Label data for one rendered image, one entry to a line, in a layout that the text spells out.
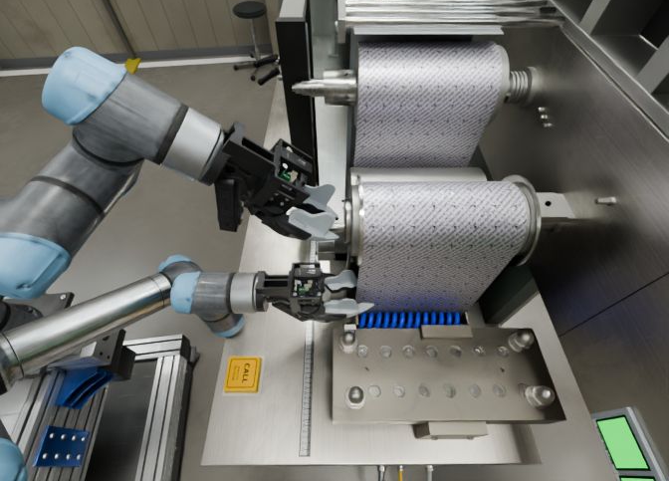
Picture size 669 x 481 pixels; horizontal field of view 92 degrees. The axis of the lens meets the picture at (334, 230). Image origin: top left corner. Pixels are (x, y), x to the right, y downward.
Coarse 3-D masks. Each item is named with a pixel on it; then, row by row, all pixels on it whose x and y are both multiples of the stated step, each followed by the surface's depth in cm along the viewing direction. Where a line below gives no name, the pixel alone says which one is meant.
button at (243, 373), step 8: (232, 360) 71; (240, 360) 71; (248, 360) 71; (256, 360) 71; (232, 368) 70; (240, 368) 70; (248, 368) 70; (256, 368) 70; (232, 376) 69; (240, 376) 69; (248, 376) 69; (256, 376) 69; (224, 384) 68; (232, 384) 68; (240, 384) 68; (248, 384) 68; (256, 384) 68
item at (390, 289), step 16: (368, 272) 54; (384, 272) 54; (400, 272) 54; (416, 272) 54; (432, 272) 54; (448, 272) 54; (464, 272) 54; (480, 272) 54; (496, 272) 54; (368, 288) 58; (384, 288) 58; (400, 288) 58; (416, 288) 58; (432, 288) 58; (448, 288) 58; (464, 288) 58; (480, 288) 58; (384, 304) 64; (400, 304) 64; (416, 304) 64; (432, 304) 64; (448, 304) 64; (464, 304) 64
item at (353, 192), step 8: (352, 192) 48; (352, 200) 48; (352, 208) 47; (528, 208) 47; (352, 216) 47; (528, 216) 47; (352, 224) 47; (528, 224) 47; (352, 232) 47; (528, 232) 47; (352, 240) 48; (352, 248) 49; (520, 248) 49
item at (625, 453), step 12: (612, 420) 41; (624, 420) 39; (612, 432) 41; (624, 432) 39; (612, 444) 41; (624, 444) 39; (636, 444) 38; (612, 456) 41; (624, 456) 39; (636, 456) 38
